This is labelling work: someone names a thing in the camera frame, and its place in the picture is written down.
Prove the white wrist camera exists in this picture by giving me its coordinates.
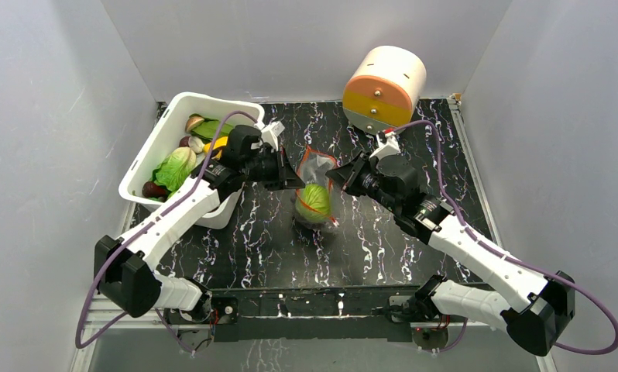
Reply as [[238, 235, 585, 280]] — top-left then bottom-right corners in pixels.
[[255, 121, 285, 151], [369, 129, 400, 160]]

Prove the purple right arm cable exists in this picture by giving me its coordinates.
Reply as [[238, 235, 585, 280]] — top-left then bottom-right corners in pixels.
[[383, 119, 618, 357]]

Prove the green cabbage ball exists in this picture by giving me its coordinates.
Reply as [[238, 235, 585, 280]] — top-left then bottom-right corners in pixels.
[[294, 184, 332, 222]]

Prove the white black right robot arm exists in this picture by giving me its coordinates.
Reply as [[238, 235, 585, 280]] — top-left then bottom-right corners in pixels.
[[326, 153, 575, 357]]

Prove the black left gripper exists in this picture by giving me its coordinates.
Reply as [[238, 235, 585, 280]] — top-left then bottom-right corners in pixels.
[[242, 147, 306, 192]]

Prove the dark purple grape bunch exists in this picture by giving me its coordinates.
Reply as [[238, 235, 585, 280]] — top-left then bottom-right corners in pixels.
[[294, 218, 339, 234]]

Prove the dark green leaf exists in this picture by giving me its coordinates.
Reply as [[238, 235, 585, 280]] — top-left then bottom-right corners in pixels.
[[190, 118, 234, 142]]

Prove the clear zip top bag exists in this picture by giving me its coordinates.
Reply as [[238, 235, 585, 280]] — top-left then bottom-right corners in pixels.
[[293, 145, 339, 231]]

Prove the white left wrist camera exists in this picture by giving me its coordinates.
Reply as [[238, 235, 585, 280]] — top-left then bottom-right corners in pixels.
[[255, 121, 285, 151]]

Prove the green lettuce leaf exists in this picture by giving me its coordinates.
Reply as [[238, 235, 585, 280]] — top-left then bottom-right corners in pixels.
[[151, 147, 197, 193]]

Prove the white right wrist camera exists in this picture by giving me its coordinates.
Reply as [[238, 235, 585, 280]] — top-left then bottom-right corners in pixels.
[[369, 129, 400, 160]]

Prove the white plastic bin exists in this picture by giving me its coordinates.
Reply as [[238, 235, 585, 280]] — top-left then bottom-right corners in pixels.
[[118, 92, 265, 212]]

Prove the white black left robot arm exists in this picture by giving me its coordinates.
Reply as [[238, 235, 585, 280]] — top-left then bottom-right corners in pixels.
[[94, 125, 305, 322]]

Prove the yellow lemon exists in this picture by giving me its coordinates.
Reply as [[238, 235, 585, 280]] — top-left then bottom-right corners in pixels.
[[203, 136, 228, 160]]

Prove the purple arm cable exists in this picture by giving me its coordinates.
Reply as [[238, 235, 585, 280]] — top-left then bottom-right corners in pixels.
[[383, 119, 618, 357], [74, 110, 261, 355]]

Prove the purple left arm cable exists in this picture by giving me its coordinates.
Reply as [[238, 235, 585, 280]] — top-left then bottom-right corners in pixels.
[[74, 110, 261, 355]]

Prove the round pastel drawer cabinet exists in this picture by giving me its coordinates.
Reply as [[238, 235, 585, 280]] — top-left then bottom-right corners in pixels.
[[342, 46, 427, 135]]

